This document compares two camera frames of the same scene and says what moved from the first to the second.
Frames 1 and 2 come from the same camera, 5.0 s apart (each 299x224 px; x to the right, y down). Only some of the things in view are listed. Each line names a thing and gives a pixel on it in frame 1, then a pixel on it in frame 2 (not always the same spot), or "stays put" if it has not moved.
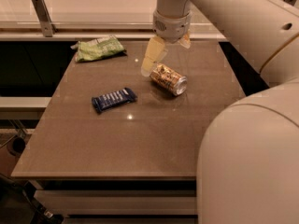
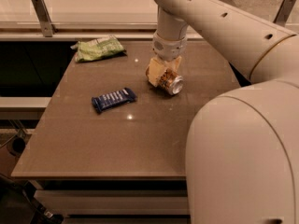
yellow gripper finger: (186, 40) → (174, 65)
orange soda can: (174, 82) stays put
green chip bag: (96, 48) stays put
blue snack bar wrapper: (113, 99) stays put
